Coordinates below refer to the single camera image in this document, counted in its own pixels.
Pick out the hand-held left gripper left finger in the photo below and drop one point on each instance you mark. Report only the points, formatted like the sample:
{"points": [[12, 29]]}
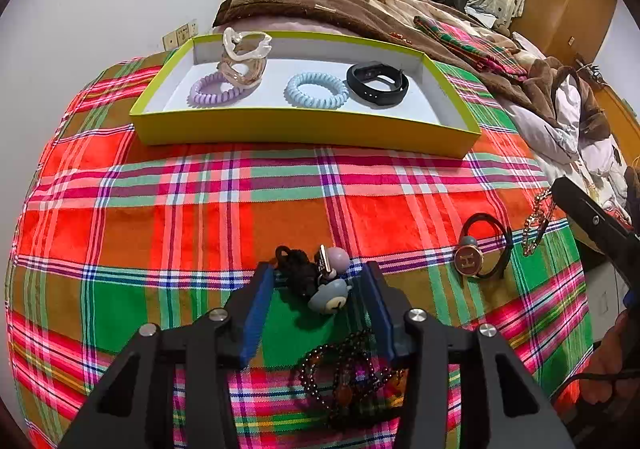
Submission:
{"points": [[257, 314]]}

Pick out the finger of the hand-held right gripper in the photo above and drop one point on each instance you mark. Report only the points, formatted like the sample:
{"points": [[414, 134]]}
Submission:
{"points": [[585, 209]]}

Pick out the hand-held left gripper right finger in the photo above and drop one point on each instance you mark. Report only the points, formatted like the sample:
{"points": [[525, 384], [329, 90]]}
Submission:
{"points": [[382, 314]]}

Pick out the yellow-green cardboard box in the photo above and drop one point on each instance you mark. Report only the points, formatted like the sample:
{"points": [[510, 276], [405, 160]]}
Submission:
{"points": [[300, 129]]}

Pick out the black wristband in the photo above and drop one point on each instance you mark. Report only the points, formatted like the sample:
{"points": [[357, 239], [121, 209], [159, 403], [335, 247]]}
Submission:
{"points": [[370, 94]]}

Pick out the translucent hair claw clip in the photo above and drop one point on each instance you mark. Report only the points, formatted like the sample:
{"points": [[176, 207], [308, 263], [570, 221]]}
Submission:
{"points": [[240, 69]]}

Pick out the person's right hand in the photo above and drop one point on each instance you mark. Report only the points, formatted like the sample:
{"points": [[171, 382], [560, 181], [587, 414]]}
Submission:
{"points": [[607, 359]]}

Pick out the white quilt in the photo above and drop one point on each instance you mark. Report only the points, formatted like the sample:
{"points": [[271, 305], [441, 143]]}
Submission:
{"points": [[555, 129]]}

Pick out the red green plaid bedsheet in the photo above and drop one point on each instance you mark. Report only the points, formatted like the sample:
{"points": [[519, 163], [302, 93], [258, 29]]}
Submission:
{"points": [[200, 229]]}

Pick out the folded plaid cloth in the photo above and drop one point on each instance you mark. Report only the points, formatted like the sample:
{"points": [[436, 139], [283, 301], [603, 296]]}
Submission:
{"points": [[465, 44]]}

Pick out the brown blanket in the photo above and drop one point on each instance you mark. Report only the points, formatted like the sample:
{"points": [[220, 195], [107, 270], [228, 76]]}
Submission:
{"points": [[325, 4]]}

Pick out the wall socket plate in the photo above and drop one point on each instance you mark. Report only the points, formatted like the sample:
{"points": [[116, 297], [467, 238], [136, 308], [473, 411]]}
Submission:
{"points": [[187, 30], [171, 40]]}

